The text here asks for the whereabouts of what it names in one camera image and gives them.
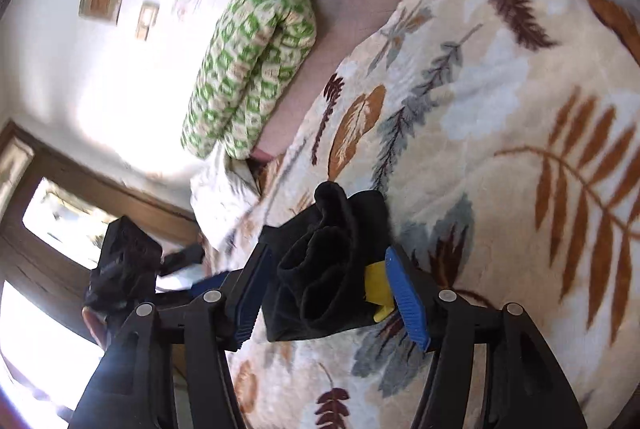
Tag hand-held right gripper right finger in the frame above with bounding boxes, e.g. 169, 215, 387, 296
384, 246, 588, 429

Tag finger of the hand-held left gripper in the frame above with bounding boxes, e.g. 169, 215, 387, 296
187, 271, 242, 299
157, 244, 206, 278

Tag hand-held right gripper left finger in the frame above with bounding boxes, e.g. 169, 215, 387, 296
70, 241, 273, 429

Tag black pants with yellow patch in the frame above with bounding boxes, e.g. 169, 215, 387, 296
260, 181, 403, 344

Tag person's left hand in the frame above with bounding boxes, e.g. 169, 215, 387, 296
81, 306, 115, 351

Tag white leaf print pillow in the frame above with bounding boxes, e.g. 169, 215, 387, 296
189, 144, 266, 256

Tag green patterned folded quilt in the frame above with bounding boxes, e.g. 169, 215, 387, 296
181, 0, 318, 160

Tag leaf printed fleece blanket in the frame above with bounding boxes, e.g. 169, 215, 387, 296
197, 0, 640, 429

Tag pink bed sheet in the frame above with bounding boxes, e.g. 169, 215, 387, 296
252, 0, 451, 160

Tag brown wooden window frame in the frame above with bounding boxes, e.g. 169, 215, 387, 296
0, 121, 201, 360

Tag beige wall switch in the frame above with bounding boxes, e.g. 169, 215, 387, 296
136, 1, 161, 40

